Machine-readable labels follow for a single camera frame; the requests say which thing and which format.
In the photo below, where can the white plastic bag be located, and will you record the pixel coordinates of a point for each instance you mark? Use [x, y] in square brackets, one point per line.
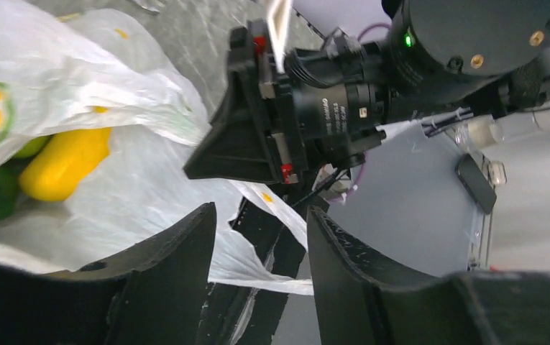
[102, 69]

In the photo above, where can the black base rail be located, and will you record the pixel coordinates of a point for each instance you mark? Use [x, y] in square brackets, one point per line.
[260, 243]

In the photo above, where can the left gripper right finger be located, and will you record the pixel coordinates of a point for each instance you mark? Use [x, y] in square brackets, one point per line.
[364, 297]

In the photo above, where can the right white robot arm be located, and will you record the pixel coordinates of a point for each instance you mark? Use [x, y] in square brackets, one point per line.
[492, 57]

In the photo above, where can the light green fake fruit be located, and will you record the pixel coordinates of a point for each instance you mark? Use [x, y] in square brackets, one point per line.
[32, 148]

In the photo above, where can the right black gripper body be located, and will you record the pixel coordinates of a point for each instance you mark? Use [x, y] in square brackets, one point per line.
[326, 108]

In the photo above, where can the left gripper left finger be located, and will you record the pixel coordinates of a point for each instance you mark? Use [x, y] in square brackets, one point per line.
[150, 293]

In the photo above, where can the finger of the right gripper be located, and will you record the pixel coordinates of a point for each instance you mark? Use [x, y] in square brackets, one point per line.
[234, 148]

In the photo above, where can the yellow fake fruit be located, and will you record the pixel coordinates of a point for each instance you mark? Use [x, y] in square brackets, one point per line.
[54, 174]

